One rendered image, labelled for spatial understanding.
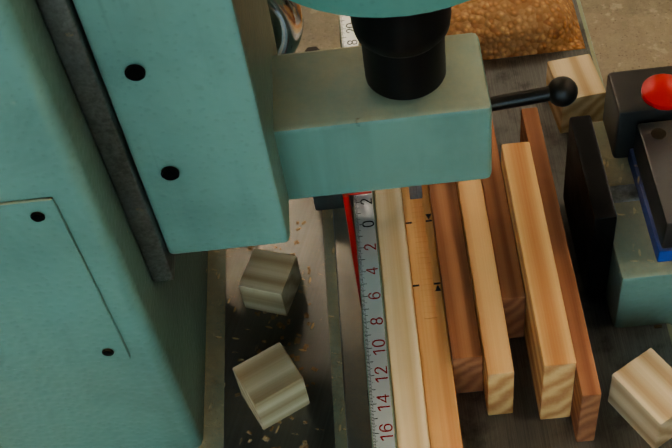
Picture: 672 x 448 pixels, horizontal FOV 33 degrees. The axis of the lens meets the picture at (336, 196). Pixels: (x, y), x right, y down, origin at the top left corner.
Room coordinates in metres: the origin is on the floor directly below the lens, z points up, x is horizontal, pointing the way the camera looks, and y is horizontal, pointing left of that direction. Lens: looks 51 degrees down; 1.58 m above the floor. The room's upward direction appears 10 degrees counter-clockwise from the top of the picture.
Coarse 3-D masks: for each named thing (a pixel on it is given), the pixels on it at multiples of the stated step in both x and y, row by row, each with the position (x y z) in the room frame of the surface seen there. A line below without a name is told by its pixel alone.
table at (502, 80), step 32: (576, 0) 0.72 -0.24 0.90; (512, 64) 0.66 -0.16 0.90; (544, 64) 0.65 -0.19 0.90; (512, 128) 0.59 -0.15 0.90; (544, 128) 0.58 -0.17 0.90; (576, 256) 0.45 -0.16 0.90; (608, 320) 0.40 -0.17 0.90; (512, 352) 0.39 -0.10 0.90; (608, 352) 0.37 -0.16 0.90; (640, 352) 0.37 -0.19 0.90; (608, 384) 0.35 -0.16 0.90; (480, 416) 0.34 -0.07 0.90; (512, 416) 0.34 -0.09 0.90; (608, 416) 0.33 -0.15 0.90
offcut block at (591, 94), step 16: (560, 64) 0.61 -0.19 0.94; (576, 64) 0.61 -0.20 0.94; (592, 64) 0.60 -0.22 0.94; (576, 80) 0.59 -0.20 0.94; (592, 80) 0.59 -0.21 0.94; (592, 96) 0.57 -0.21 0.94; (560, 112) 0.57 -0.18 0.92; (576, 112) 0.57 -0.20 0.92; (592, 112) 0.57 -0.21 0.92; (560, 128) 0.57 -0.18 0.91
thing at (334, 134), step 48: (336, 48) 0.53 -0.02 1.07; (480, 48) 0.51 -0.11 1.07; (288, 96) 0.50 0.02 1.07; (336, 96) 0.49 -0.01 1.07; (432, 96) 0.48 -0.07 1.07; (480, 96) 0.47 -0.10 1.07; (288, 144) 0.47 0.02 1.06; (336, 144) 0.47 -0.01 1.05; (384, 144) 0.46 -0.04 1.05; (432, 144) 0.46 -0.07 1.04; (480, 144) 0.46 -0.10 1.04; (288, 192) 0.47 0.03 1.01; (336, 192) 0.47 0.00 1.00
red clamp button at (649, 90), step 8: (648, 80) 0.50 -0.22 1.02; (656, 80) 0.50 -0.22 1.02; (664, 80) 0.50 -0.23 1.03; (648, 88) 0.49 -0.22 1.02; (656, 88) 0.49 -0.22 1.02; (664, 88) 0.49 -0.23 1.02; (648, 96) 0.49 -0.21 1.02; (656, 96) 0.48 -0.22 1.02; (664, 96) 0.48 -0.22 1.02; (648, 104) 0.48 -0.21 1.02; (656, 104) 0.48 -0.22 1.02; (664, 104) 0.48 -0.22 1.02
